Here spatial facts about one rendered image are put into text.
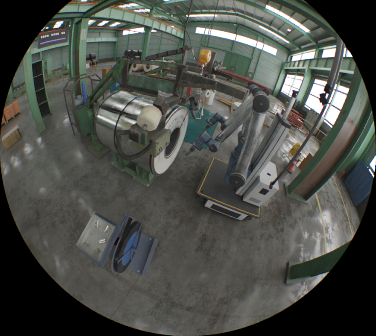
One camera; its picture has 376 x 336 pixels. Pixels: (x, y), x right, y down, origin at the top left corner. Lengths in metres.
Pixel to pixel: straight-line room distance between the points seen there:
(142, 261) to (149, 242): 0.32
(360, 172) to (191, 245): 9.41
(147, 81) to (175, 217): 1.90
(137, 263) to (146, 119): 1.85
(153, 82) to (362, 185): 9.77
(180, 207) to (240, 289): 1.77
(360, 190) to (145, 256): 9.65
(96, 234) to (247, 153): 1.50
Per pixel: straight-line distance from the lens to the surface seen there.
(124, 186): 2.49
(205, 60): 1.89
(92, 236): 1.18
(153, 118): 0.62
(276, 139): 1.66
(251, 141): 1.25
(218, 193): 2.16
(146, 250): 2.05
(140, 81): 1.23
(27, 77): 5.25
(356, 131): 3.94
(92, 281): 2.32
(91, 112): 2.84
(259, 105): 1.12
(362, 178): 9.61
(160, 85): 1.10
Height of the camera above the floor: 2.05
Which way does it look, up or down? 38 degrees down
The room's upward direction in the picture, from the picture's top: 13 degrees clockwise
